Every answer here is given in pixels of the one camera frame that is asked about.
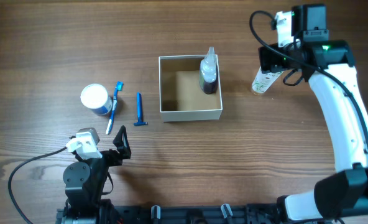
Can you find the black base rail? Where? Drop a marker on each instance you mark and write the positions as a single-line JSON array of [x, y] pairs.
[[249, 214]]

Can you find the white floral squeeze tube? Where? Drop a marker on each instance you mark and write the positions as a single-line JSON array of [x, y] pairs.
[[263, 81]]

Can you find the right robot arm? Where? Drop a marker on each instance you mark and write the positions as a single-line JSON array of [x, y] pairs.
[[329, 68]]

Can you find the open beige cardboard box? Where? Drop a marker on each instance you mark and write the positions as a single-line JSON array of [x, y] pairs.
[[180, 95]]

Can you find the blue white toothbrush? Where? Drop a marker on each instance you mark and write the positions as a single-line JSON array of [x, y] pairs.
[[118, 88]]

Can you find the blue disposable razor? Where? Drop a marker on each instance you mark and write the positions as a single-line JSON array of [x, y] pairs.
[[140, 121]]

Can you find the clear capped dark bottle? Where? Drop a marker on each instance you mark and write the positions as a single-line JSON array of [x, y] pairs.
[[208, 72]]

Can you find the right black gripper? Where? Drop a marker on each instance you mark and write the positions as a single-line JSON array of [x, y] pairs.
[[265, 58]]

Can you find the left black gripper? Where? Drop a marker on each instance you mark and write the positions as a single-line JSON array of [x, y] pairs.
[[114, 156]]

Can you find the white lidded blue jar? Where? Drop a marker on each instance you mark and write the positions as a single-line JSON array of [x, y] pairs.
[[96, 98]]

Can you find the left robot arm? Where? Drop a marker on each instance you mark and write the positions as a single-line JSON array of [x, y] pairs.
[[85, 179]]

